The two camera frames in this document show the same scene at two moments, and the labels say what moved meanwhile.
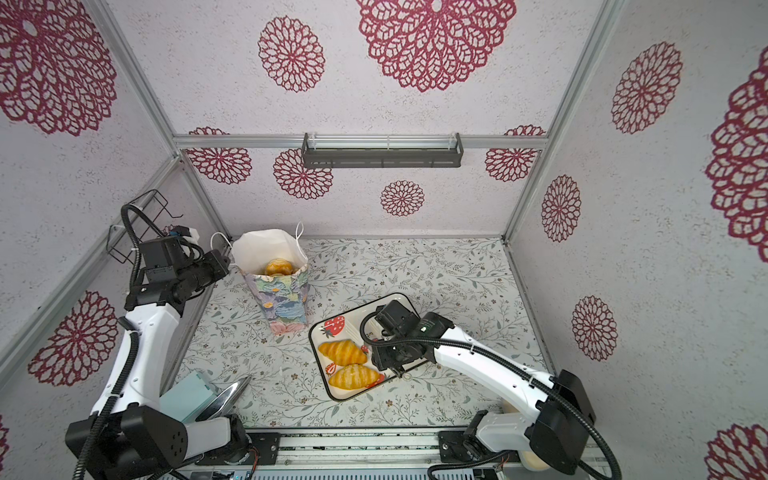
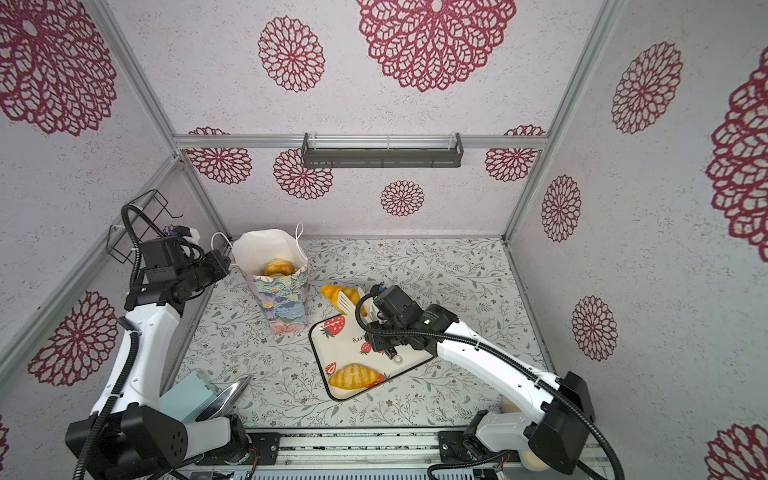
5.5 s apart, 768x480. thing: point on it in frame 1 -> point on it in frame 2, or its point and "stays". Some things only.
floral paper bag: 274,265 stays
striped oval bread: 279,266 stays
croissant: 343,352 -> 331,293
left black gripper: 213,258 stays
